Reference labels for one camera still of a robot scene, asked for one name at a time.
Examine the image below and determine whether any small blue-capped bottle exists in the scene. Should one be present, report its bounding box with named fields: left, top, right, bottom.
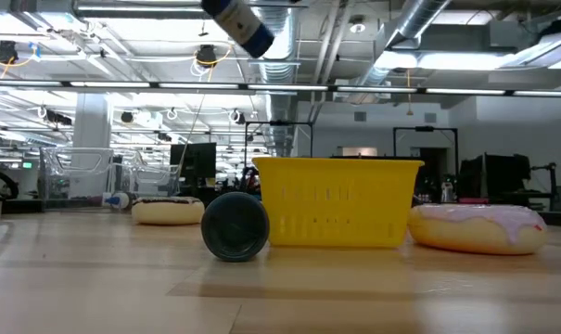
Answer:
left=199, top=0, right=276, bottom=59
left=200, top=191, right=271, bottom=263
left=103, top=191, right=138, bottom=212

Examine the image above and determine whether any chocolate frosted toy donut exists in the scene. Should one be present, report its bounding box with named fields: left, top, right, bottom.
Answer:
left=131, top=196, right=206, bottom=227

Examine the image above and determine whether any lilac frosted toy donut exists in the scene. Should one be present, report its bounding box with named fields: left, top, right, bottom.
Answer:
left=406, top=203, right=550, bottom=257

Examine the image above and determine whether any yellow plastic basket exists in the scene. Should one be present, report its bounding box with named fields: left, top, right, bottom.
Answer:
left=251, top=156, right=425, bottom=250

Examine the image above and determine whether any black monitor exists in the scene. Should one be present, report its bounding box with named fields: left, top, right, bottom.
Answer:
left=169, top=142, right=218, bottom=187

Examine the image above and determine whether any long ceiling light strip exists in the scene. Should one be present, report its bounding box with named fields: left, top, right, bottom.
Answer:
left=0, top=78, right=561, bottom=97

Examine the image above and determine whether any white building column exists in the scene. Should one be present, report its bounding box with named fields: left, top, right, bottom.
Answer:
left=70, top=92, right=114, bottom=200

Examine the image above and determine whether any dark equipment bench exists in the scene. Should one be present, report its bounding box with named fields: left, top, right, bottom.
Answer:
left=459, top=152, right=559, bottom=206

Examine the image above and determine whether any clear plastic container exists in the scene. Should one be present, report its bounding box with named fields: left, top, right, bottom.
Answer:
left=38, top=147, right=183, bottom=211

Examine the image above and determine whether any black frame stand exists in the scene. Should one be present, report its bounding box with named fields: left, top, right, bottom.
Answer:
left=244, top=120, right=315, bottom=161
left=392, top=125, right=460, bottom=191

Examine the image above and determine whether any silver spiral air duct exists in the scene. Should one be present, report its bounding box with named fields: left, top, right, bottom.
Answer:
left=254, top=0, right=304, bottom=159

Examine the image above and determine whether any black ceiling cable reel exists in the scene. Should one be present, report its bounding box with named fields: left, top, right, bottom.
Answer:
left=194, top=44, right=220, bottom=71
left=0, top=39, right=20, bottom=66

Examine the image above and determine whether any large silver air duct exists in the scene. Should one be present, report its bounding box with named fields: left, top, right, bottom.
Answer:
left=344, top=0, right=453, bottom=104

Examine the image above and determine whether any black curved hose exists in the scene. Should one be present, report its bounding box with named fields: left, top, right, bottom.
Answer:
left=0, top=167, right=20, bottom=201

